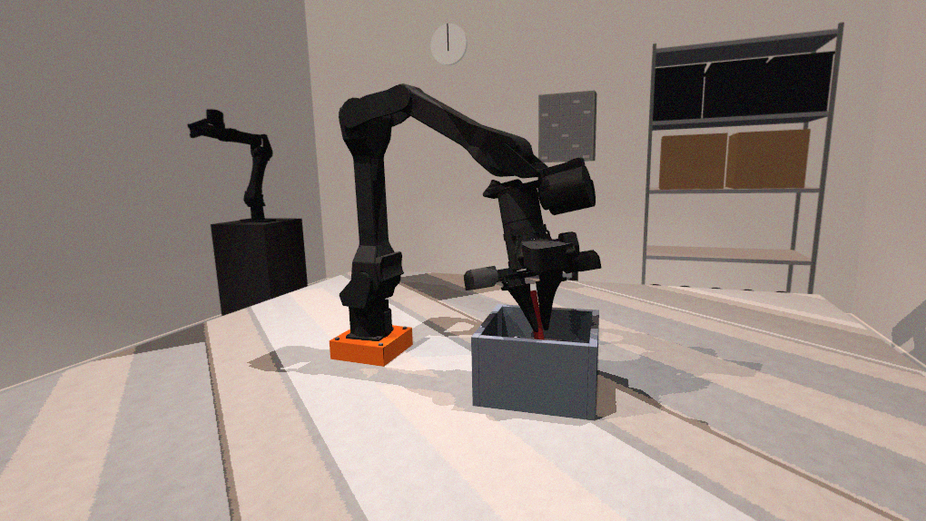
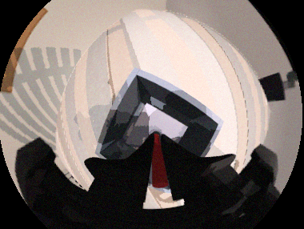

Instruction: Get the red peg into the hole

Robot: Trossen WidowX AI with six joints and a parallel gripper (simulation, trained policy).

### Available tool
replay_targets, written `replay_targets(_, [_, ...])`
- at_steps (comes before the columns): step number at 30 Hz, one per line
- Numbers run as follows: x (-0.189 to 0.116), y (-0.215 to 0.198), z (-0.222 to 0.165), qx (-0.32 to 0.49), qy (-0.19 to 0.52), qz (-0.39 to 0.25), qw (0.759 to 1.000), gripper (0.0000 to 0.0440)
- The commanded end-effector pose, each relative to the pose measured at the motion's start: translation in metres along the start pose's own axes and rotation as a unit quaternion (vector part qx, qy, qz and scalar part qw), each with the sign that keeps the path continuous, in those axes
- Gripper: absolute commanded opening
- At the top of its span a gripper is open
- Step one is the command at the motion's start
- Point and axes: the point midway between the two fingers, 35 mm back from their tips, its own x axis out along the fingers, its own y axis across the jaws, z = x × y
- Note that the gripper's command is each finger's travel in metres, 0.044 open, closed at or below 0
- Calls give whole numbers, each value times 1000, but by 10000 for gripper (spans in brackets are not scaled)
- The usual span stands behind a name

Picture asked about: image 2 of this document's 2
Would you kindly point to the dark red peg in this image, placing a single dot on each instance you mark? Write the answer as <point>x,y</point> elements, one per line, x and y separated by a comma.
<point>159,175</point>

